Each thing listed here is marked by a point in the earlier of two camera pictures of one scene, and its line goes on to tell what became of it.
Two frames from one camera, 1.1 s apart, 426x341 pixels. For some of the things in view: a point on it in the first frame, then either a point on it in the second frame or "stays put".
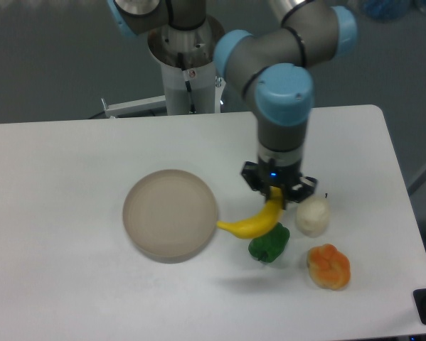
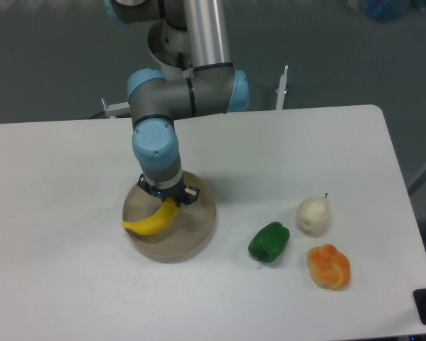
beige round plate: [170, 217] stays put
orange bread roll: [328, 267] stays put
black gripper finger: [267, 191] -> [163, 197]
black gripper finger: [284, 196] -> [178, 200]
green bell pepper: [269, 247] stays put
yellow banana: [262, 222] -> [156, 222]
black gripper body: [294, 184] -> [180, 194]
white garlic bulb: [313, 214] stays put
